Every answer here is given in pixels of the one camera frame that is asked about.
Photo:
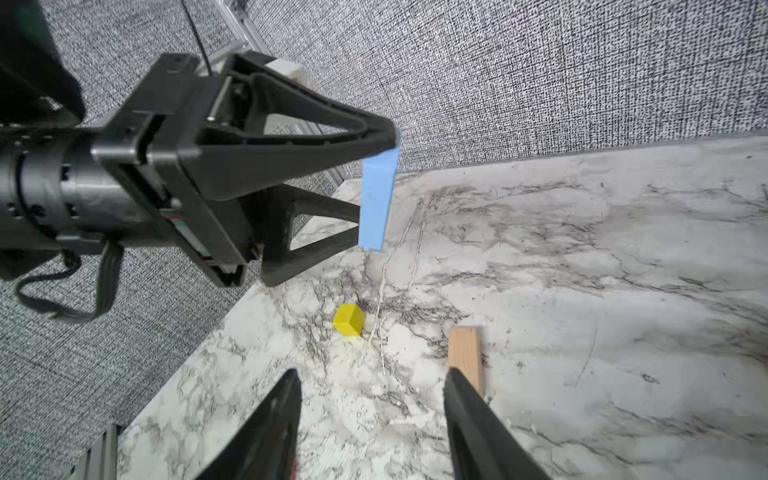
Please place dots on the long natural wood block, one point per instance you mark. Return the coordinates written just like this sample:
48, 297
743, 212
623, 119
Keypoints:
465, 354

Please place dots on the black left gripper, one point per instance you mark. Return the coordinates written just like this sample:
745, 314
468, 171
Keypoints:
170, 167

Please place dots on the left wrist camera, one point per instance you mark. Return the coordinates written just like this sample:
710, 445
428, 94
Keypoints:
289, 69

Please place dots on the light blue wooden block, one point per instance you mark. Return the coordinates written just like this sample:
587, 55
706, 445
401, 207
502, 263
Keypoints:
378, 180

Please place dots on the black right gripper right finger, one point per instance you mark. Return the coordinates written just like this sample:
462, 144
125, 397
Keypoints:
481, 446

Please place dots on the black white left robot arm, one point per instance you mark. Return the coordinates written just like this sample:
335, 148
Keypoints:
36, 90

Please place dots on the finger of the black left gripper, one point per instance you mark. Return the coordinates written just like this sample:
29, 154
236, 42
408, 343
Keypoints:
296, 229

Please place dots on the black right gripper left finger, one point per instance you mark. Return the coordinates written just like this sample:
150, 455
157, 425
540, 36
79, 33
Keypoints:
265, 445

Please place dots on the yellow wooden cube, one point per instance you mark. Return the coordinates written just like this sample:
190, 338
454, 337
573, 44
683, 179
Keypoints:
349, 320

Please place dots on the aluminium front rail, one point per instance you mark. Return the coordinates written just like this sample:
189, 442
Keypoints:
100, 460

